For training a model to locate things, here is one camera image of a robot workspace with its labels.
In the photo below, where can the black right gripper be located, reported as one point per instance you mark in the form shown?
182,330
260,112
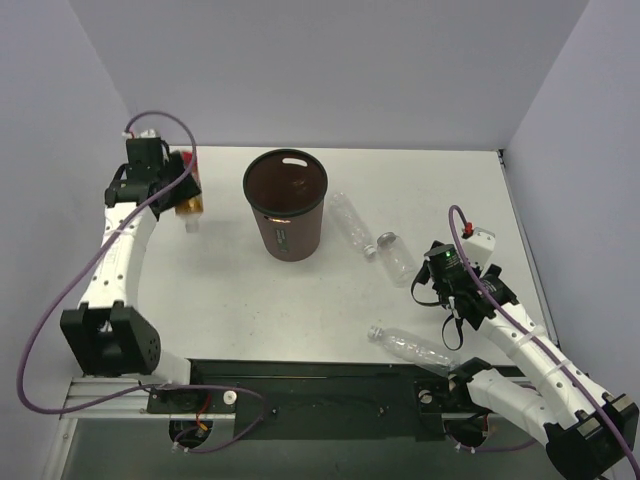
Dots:
435,282

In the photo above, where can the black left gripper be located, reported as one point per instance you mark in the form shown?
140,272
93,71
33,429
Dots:
176,168

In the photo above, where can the clear ribbed plastic bottle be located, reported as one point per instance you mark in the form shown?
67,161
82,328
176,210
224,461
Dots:
351,225

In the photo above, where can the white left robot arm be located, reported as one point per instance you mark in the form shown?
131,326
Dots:
107,334

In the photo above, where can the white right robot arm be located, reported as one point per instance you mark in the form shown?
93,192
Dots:
584,429

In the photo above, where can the brown cylindrical waste bin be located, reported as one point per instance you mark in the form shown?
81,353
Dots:
286,189

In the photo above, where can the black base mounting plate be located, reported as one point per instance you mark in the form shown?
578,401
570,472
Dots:
325,401

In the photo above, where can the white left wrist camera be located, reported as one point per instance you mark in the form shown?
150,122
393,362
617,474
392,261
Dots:
145,134

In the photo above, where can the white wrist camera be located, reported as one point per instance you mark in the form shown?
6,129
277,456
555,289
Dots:
478,245
145,134

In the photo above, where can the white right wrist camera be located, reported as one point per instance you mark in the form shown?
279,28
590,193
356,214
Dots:
478,245

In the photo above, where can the aluminium frame rail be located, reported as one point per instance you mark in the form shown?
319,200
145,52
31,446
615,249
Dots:
86,389

